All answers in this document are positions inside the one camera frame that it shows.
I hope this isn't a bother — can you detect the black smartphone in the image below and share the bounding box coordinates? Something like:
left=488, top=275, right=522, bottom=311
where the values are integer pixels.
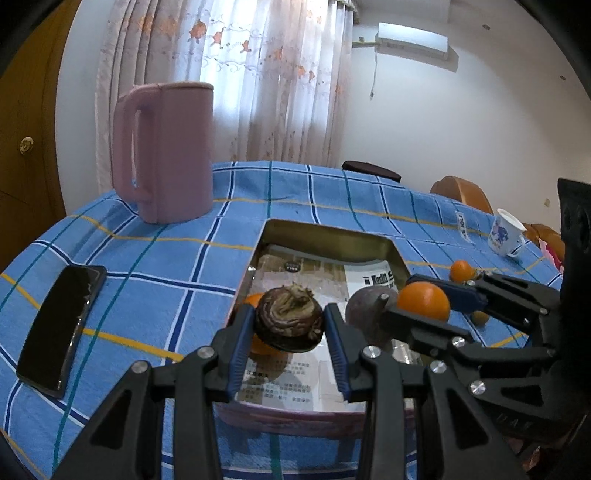
left=16, top=264, right=108, bottom=400

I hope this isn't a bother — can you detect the brown wooden chair back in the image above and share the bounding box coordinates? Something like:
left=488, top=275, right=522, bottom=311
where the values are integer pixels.
left=523, top=223, right=566, bottom=260
left=429, top=175, right=494, bottom=214

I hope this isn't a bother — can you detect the brown printed leaflet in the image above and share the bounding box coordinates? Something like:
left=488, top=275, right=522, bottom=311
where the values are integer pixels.
left=249, top=244, right=352, bottom=319

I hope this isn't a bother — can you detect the pink cloth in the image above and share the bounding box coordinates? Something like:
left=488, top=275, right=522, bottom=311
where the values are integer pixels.
left=539, top=237, right=564, bottom=271

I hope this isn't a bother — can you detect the wooden door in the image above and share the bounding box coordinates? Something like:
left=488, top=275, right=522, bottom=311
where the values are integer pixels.
left=0, top=0, right=83, bottom=274

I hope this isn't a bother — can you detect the dark chair back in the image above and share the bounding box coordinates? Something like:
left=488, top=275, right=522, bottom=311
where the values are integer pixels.
left=341, top=160, right=402, bottom=184

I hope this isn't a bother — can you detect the brown water chestnut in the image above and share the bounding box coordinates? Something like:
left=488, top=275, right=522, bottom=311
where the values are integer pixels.
left=253, top=284, right=325, bottom=354

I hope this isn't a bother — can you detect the white floral curtain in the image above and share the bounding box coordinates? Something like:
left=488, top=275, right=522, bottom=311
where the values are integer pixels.
left=94, top=0, right=357, bottom=195

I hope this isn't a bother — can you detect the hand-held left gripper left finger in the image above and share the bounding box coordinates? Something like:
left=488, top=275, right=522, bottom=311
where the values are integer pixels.
left=53, top=305, right=257, bottom=480

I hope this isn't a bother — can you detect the purple passion fruit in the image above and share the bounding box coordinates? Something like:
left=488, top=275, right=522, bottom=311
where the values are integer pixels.
left=345, top=285, right=400, bottom=352

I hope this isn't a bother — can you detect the white mug with blue print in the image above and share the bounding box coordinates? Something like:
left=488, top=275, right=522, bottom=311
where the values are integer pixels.
left=488, top=208, right=528, bottom=258

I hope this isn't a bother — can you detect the air conditioner cable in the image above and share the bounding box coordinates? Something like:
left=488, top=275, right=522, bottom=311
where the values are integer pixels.
left=351, top=39, right=380, bottom=100

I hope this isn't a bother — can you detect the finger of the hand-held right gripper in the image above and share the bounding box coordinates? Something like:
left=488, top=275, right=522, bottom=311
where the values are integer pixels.
left=405, top=272, right=563, bottom=334
left=380, top=308, right=559, bottom=409

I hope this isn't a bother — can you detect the white air conditioner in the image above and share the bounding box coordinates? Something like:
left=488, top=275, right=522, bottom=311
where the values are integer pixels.
left=374, top=21, right=450, bottom=60

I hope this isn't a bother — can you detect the small orange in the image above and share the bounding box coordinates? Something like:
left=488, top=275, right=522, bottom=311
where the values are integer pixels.
left=450, top=259, right=476, bottom=284

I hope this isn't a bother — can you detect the blue plaid tablecloth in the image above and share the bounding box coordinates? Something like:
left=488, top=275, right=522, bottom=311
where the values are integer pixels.
left=0, top=160, right=568, bottom=480

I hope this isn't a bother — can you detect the metal tray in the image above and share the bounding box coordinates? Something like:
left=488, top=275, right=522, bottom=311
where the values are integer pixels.
left=216, top=219, right=417, bottom=438

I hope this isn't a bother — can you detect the white printed paper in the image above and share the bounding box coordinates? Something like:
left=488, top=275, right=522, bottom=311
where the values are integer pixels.
left=344, top=260, right=402, bottom=303

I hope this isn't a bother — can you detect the large orange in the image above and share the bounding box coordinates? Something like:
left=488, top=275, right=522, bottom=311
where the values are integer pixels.
left=397, top=281, right=451, bottom=323

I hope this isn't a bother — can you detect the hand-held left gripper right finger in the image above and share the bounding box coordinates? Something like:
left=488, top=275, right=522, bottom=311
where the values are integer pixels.
left=322, top=302, right=532, bottom=480

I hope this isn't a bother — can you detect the pink plastic jug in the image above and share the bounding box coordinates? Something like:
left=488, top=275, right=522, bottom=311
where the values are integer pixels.
left=112, top=81, right=215, bottom=225

